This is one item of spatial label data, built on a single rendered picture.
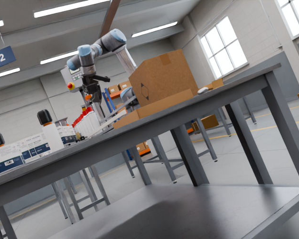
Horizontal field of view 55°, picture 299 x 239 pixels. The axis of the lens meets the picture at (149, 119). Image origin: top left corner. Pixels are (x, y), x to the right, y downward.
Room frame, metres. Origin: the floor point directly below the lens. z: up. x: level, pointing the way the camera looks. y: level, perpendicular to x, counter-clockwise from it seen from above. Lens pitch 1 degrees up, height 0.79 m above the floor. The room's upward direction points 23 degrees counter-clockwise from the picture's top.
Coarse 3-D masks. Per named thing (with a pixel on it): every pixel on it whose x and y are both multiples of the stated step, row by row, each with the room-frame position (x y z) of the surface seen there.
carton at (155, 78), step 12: (144, 60) 1.48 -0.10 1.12; (156, 60) 1.50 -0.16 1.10; (168, 60) 1.53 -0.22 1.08; (180, 60) 1.56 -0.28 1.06; (144, 72) 1.52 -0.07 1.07; (156, 72) 1.49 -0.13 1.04; (168, 72) 1.52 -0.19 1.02; (180, 72) 1.54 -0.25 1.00; (132, 84) 1.73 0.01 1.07; (144, 84) 1.58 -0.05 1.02; (156, 84) 1.48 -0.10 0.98; (168, 84) 1.51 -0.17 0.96; (180, 84) 1.53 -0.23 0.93; (192, 84) 1.56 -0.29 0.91; (144, 96) 1.64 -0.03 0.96; (156, 96) 1.51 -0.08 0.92; (168, 96) 1.50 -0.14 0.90
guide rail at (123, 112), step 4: (120, 112) 1.41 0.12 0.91; (124, 112) 1.37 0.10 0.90; (116, 116) 1.47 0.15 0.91; (120, 116) 1.43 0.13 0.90; (108, 120) 1.60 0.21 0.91; (112, 120) 1.54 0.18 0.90; (104, 124) 1.67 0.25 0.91; (108, 124) 1.62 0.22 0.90; (100, 128) 1.77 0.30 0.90; (92, 132) 1.96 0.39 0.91; (96, 132) 1.90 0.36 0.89; (88, 136) 2.08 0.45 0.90
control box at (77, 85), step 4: (64, 68) 2.23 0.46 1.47; (80, 68) 2.20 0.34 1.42; (64, 72) 2.22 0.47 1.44; (68, 72) 2.22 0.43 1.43; (80, 72) 2.21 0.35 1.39; (64, 76) 2.22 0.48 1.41; (68, 76) 2.22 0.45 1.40; (68, 80) 2.22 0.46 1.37; (72, 80) 2.22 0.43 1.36; (76, 80) 2.21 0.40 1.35; (80, 80) 2.21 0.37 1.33; (72, 84) 2.22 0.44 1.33; (76, 84) 2.22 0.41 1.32; (80, 84) 2.21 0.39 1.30; (68, 88) 2.22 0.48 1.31; (72, 88) 2.22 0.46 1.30; (76, 88) 2.22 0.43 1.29; (80, 88) 2.25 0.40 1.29
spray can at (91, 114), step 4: (88, 108) 1.98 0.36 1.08; (92, 112) 1.98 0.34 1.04; (92, 116) 1.97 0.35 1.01; (96, 116) 2.00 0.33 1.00; (92, 120) 1.97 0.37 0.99; (96, 120) 1.98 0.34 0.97; (92, 124) 1.98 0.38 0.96; (96, 124) 1.97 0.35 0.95; (96, 128) 1.97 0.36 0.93; (100, 132) 1.98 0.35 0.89
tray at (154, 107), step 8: (176, 96) 1.13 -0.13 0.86; (184, 96) 1.14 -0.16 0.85; (192, 96) 1.16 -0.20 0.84; (152, 104) 1.08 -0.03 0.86; (160, 104) 1.09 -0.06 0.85; (168, 104) 1.11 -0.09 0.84; (136, 112) 1.05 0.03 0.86; (144, 112) 1.06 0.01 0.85; (152, 112) 1.07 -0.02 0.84; (120, 120) 1.21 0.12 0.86; (128, 120) 1.14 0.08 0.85
